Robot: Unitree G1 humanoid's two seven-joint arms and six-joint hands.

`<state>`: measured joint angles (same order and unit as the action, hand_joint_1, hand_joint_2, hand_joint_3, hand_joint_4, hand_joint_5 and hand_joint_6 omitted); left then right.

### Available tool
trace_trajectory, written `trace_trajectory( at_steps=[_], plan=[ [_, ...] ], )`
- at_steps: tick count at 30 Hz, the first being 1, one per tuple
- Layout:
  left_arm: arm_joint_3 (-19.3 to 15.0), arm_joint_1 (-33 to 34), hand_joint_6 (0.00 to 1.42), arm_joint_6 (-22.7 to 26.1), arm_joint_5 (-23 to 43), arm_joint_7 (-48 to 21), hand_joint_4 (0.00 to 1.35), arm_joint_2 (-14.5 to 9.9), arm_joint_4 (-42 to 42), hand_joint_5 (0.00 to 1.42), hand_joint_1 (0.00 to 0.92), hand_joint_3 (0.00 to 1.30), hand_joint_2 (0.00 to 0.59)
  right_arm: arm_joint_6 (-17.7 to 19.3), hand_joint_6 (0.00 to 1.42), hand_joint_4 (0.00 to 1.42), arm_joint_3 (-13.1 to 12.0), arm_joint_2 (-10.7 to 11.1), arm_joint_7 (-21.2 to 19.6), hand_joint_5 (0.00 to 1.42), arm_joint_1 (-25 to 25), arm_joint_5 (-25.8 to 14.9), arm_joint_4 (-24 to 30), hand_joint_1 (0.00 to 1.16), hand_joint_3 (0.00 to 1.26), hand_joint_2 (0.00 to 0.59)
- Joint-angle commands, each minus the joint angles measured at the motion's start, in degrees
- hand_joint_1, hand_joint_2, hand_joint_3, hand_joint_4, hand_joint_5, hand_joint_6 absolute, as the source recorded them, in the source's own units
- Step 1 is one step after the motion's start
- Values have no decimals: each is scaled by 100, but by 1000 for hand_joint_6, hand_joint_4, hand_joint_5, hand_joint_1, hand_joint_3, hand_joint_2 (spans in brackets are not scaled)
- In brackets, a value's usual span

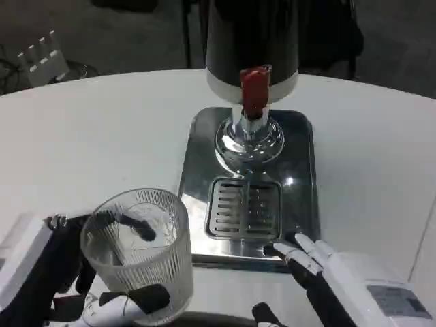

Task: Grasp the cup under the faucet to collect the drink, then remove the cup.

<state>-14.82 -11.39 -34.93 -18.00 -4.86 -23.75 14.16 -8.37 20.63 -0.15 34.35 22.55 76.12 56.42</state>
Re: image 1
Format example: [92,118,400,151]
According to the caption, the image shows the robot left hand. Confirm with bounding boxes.
[0,210,171,327]

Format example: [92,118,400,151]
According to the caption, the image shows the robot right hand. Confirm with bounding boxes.
[251,232,436,327]

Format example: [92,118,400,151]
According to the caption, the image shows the clear ribbed glass cup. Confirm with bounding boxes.
[80,187,194,324]

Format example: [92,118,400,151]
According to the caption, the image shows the steel drip tray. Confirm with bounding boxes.
[177,107,321,265]

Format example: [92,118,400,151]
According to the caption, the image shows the slotted steel drain grid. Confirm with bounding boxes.
[205,177,283,238]

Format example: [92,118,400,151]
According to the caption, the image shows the white router with antennas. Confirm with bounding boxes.
[16,29,69,87]

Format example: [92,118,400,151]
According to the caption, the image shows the red tap lever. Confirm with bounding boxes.
[239,64,273,119]

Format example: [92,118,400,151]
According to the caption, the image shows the black chair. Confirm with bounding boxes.
[298,0,365,81]

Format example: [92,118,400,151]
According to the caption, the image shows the black drink dispenser chrome base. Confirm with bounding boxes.
[204,0,300,178]

